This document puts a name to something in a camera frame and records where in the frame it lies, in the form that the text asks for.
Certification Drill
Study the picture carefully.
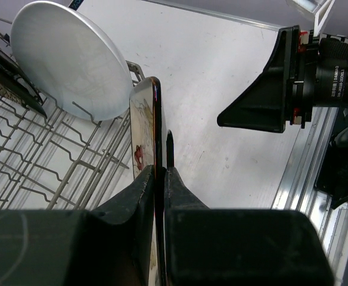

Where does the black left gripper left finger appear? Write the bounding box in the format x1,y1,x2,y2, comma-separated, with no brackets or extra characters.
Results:
0,166,155,285

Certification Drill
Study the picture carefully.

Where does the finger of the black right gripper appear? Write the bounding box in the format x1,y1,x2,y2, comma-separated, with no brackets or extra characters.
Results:
217,28,287,133

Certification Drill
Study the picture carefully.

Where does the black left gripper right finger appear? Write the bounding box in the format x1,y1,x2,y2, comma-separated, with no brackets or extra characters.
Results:
164,133,335,285

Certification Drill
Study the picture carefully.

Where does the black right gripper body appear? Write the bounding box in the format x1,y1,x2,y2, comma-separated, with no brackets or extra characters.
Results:
285,26,317,128

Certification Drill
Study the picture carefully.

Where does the cream floral square plate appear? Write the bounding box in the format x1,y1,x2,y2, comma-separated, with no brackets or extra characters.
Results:
129,76,167,285

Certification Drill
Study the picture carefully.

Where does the white oval plate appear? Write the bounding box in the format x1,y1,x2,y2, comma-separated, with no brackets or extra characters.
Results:
10,1,133,121

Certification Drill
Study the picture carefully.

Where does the teal square plate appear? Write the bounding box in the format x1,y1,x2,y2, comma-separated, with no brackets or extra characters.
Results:
0,50,47,118

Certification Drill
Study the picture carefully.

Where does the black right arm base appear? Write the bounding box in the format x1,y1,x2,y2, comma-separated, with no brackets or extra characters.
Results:
315,144,348,209

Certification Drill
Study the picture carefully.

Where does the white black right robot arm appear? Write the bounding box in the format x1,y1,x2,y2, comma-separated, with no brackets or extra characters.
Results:
217,26,348,209

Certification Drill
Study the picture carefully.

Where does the dark logo sticker right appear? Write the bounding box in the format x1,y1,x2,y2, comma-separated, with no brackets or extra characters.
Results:
69,0,83,11

